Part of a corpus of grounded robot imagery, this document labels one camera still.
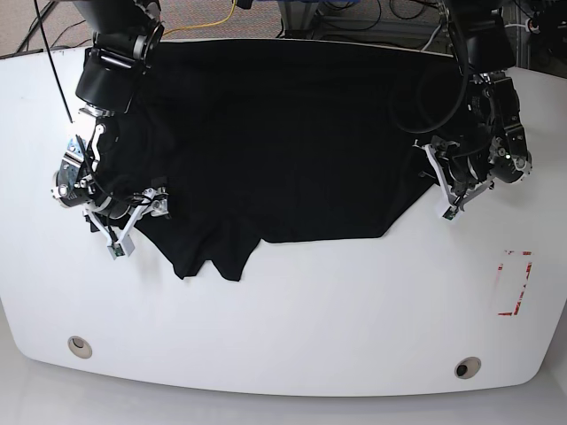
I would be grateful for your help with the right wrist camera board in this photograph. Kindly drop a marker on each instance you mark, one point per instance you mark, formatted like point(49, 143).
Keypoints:
point(115, 250)

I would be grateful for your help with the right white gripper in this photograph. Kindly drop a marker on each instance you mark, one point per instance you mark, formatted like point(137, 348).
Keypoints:
point(115, 218)

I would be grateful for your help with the table cable grommet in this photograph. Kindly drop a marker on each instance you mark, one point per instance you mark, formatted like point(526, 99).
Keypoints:
point(79, 347)
point(467, 368)

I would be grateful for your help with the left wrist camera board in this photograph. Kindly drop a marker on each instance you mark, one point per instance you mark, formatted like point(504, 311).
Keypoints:
point(451, 213)

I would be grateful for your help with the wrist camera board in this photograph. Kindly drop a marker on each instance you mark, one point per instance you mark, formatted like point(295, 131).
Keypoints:
point(451, 213)
point(115, 250)

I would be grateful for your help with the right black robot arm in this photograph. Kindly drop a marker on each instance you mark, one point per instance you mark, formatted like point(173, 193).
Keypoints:
point(125, 35)

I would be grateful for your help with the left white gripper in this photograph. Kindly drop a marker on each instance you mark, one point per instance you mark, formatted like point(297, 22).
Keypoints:
point(459, 185)

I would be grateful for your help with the right table cable grommet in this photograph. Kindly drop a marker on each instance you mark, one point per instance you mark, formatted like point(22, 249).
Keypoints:
point(467, 368)

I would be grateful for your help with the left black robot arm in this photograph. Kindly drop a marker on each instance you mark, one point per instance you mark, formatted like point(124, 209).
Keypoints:
point(480, 139)

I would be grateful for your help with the left table cable grommet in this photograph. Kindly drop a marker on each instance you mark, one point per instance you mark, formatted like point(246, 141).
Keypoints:
point(79, 347)

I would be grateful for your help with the red tape rectangle marking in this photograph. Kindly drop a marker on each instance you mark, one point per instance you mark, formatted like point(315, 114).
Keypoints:
point(511, 282)

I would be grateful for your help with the black t-shirt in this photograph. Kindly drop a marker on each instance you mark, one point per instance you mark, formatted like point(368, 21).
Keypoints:
point(278, 141)

